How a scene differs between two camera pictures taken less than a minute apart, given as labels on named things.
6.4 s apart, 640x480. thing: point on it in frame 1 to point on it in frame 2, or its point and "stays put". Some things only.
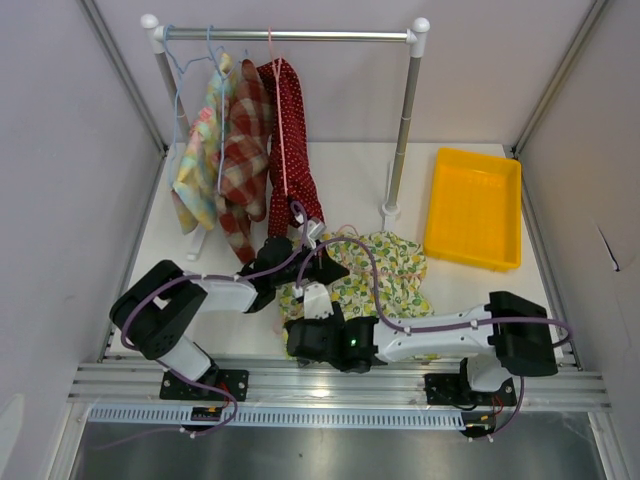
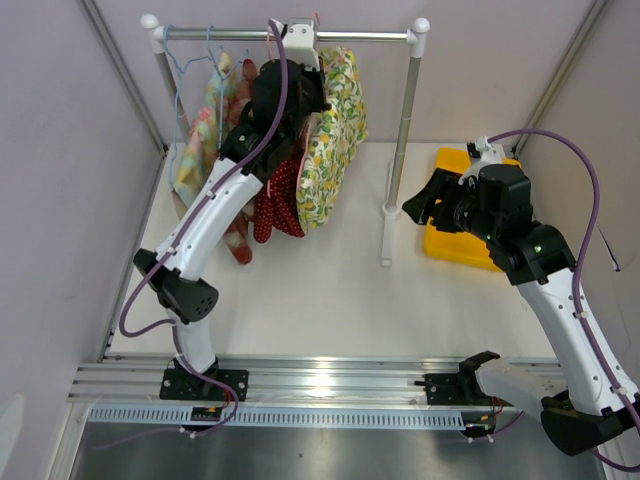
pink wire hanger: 367,273 to 318,20
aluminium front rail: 130,383 stays put
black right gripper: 336,320 to 445,186
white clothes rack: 416,34 stays put
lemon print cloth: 385,278 to 333,136
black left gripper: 322,268 to 318,80
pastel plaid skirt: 196,179 stays put
